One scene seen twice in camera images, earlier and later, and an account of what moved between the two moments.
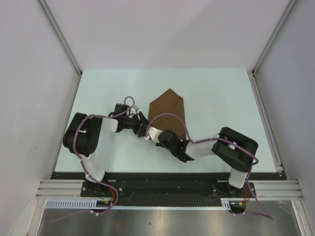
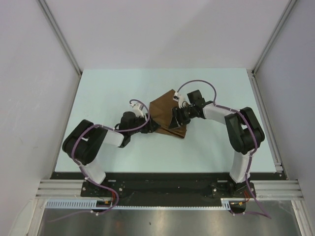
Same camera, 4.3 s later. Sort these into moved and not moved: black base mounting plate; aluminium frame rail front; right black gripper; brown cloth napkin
Moved: right black gripper
Not moved: black base mounting plate; aluminium frame rail front; brown cloth napkin
